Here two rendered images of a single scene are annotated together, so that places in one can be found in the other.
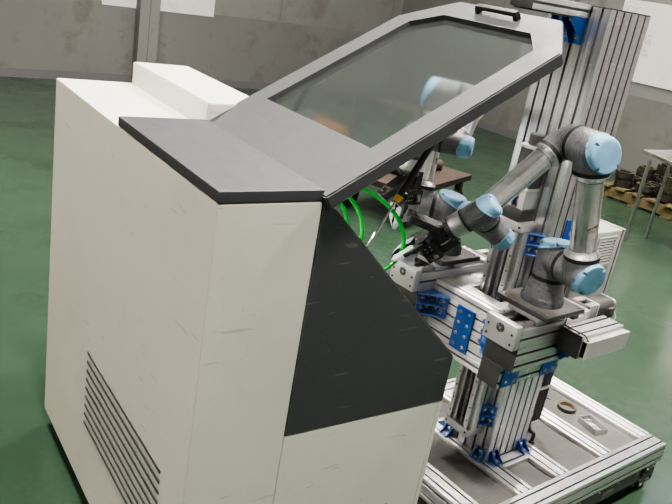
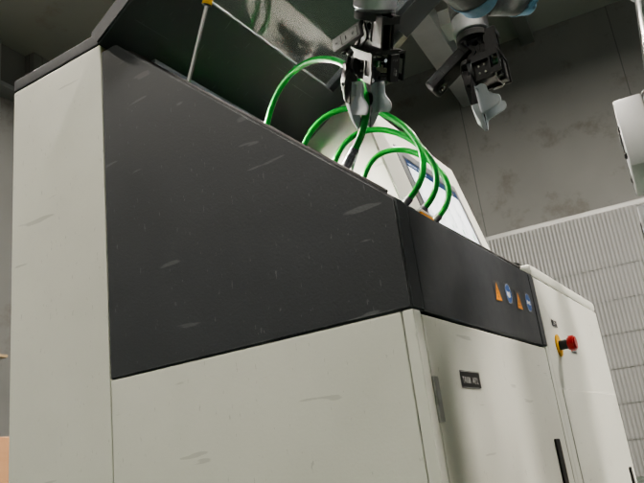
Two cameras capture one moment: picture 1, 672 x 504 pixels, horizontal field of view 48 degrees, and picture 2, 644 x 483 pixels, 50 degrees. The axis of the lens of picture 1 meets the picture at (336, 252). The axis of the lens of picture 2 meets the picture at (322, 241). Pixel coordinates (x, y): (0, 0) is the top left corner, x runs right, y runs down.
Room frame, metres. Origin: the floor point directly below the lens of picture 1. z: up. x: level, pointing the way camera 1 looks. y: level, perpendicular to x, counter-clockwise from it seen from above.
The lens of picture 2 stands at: (1.62, -1.21, 0.60)
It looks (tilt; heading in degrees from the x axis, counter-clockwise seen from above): 18 degrees up; 66
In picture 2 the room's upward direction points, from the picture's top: 7 degrees counter-clockwise
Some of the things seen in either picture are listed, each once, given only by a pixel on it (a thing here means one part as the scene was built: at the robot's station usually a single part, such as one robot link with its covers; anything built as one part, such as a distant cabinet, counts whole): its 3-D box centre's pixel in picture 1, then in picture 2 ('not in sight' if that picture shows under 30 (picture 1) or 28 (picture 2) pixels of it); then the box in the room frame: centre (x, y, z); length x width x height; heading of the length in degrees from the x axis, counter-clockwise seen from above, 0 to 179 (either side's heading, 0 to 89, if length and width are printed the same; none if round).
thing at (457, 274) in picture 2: not in sight; (475, 290); (2.36, -0.19, 0.87); 0.62 x 0.04 x 0.16; 36
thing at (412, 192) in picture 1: (407, 186); (481, 60); (2.48, -0.20, 1.36); 0.09 x 0.08 x 0.12; 126
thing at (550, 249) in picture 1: (554, 257); not in sight; (2.47, -0.75, 1.20); 0.13 x 0.12 x 0.14; 27
